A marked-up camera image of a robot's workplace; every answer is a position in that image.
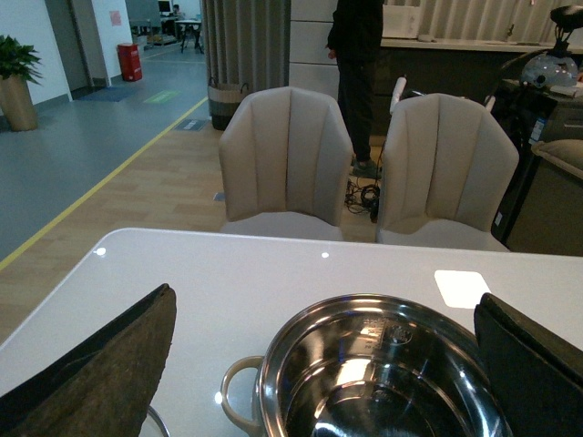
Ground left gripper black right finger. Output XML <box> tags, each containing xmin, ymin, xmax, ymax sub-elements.
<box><xmin>474</xmin><ymin>293</ymin><xmax>582</xmax><ymax>436</ymax></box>

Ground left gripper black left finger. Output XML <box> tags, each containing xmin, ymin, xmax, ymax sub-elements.
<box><xmin>1</xmin><ymin>284</ymin><xmax>177</xmax><ymax>436</ymax></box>

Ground glass pot lid with knob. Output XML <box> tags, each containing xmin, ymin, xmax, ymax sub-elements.
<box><xmin>139</xmin><ymin>406</ymin><xmax>170</xmax><ymax>437</ymax></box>

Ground beige sofa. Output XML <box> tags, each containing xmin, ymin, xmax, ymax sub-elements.
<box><xmin>531</xmin><ymin>138</ymin><xmax>583</xmax><ymax>184</ymax></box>

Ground beige chair on right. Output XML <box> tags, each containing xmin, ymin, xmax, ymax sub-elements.
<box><xmin>375</xmin><ymin>94</ymin><xmax>519</xmax><ymax>251</ymax></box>

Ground beige chair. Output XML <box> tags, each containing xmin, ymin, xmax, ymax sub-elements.
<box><xmin>219</xmin><ymin>86</ymin><xmax>353</xmax><ymax>241</ymax></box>
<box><xmin>375</xmin><ymin>94</ymin><xmax>519</xmax><ymax>251</ymax></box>

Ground beige chair on left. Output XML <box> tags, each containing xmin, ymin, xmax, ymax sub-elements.
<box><xmin>219</xmin><ymin>86</ymin><xmax>353</xmax><ymax>241</ymax></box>

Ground woven basket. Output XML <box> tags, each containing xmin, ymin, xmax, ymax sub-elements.
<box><xmin>208</xmin><ymin>77</ymin><xmax>250</xmax><ymax>131</ymax></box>

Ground red fire extinguisher box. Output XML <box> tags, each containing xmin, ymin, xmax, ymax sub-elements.
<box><xmin>117</xmin><ymin>43</ymin><xmax>142</xmax><ymax>82</ymax></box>

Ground potted green plant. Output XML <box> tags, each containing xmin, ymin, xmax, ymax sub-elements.
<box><xmin>1</xmin><ymin>36</ymin><xmax>42</xmax><ymax>132</ymax></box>

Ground white drawer column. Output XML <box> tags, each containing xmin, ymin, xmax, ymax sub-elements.
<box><xmin>288</xmin><ymin>0</ymin><xmax>339</xmax><ymax>99</ymax></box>

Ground white microwave oven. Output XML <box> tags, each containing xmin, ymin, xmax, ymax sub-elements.
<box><xmin>383</xmin><ymin>5</ymin><xmax>422</xmax><ymax>39</ymax></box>

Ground person in dark clothes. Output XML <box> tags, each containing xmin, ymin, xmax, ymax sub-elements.
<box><xmin>326</xmin><ymin>0</ymin><xmax>384</xmax><ymax>178</ymax></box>

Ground steel pot with beige handles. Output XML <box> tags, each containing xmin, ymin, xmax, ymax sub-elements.
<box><xmin>220</xmin><ymin>294</ymin><xmax>512</xmax><ymax>436</ymax></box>

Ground black floor cables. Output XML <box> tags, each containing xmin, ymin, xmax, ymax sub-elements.
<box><xmin>344</xmin><ymin>140</ymin><xmax>384</xmax><ymax>224</ymax></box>

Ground black stroller with white handles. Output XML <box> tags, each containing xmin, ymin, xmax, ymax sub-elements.
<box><xmin>389</xmin><ymin>75</ymin><xmax>496</xmax><ymax>114</ymax></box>

